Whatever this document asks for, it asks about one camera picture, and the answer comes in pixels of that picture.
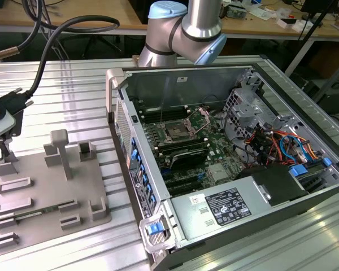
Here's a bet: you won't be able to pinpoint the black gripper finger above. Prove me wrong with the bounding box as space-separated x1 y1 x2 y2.
0 135 18 164

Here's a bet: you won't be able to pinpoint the black RAM slot row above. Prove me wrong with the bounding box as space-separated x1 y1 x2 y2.
158 137 207 156
140 106 192 123

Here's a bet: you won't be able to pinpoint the CPU socket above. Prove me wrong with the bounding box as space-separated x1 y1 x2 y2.
163 120 193 142

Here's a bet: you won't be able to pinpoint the black expansion slot row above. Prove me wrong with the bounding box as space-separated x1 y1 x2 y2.
165 172 204 195

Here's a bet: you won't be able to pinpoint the green RAM stick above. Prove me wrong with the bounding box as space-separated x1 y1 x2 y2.
14 204 63 220

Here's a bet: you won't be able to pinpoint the grey plastic parts rack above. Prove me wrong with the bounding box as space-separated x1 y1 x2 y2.
0 129 114 257

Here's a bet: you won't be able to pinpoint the grey case latch blue tab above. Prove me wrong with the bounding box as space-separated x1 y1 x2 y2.
140 216 176 253

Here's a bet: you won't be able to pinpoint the black graphics card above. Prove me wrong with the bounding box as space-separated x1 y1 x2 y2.
169 148 208 170

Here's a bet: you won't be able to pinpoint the open black PC case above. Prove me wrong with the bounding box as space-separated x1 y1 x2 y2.
106 62 339 271

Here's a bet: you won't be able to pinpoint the silver power supply unit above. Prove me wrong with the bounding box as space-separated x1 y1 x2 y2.
169 176 272 241

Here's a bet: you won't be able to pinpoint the green motherboard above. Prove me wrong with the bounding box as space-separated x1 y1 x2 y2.
141 104 244 195

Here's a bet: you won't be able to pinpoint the silver chipset heatsink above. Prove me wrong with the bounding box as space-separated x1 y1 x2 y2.
207 163 229 183

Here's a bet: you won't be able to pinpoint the perforated silver drive cage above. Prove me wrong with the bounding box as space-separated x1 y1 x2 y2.
223 87 272 136

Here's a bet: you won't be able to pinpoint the black plastic shroud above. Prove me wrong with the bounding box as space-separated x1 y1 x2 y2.
234 165 310 207

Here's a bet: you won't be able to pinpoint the long wooden desk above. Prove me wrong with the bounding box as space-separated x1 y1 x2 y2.
0 0 339 43

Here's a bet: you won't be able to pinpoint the blue disk carrier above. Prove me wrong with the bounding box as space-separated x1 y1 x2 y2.
289 165 308 178

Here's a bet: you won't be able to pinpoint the white small boxes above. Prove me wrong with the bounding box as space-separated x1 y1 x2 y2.
276 18 314 32

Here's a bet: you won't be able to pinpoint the black computer under desk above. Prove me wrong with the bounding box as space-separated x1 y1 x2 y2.
318 81 339 113

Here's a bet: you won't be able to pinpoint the black monitor stand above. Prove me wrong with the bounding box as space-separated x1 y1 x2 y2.
298 0 338 40

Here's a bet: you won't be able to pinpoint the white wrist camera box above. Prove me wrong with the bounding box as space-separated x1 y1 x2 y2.
0 90 18 141

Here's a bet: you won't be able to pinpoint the metal socket cover frame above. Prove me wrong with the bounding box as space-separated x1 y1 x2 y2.
186 107 212 133

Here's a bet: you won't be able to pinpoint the coloured wire bundle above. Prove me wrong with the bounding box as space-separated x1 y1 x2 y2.
241 126 321 167

